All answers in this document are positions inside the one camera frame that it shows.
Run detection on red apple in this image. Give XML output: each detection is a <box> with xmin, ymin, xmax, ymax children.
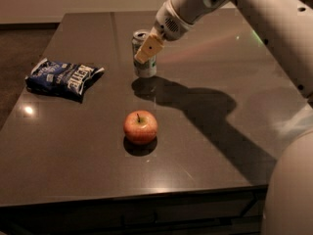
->
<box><xmin>123</xmin><ymin>111</ymin><xmax>158</xmax><ymax>145</ymax></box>

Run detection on blue kettle chips bag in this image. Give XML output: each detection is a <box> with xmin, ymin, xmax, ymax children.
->
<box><xmin>25</xmin><ymin>58</ymin><xmax>105</xmax><ymax>102</ymax></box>

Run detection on silver green 7up can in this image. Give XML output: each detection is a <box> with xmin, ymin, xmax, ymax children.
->
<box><xmin>131</xmin><ymin>28</ymin><xmax>157</xmax><ymax>79</ymax></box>

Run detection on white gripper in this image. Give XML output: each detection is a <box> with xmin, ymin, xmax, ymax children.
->
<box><xmin>134</xmin><ymin>0</ymin><xmax>195</xmax><ymax>64</ymax></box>

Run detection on dark cabinet drawers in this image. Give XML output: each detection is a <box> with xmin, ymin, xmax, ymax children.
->
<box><xmin>0</xmin><ymin>187</ymin><xmax>267</xmax><ymax>235</ymax></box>

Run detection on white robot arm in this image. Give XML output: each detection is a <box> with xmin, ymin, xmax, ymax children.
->
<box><xmin>134</xmin><ymin>0</ymin><xmax>313</xmax><ymax>235</ymax></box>

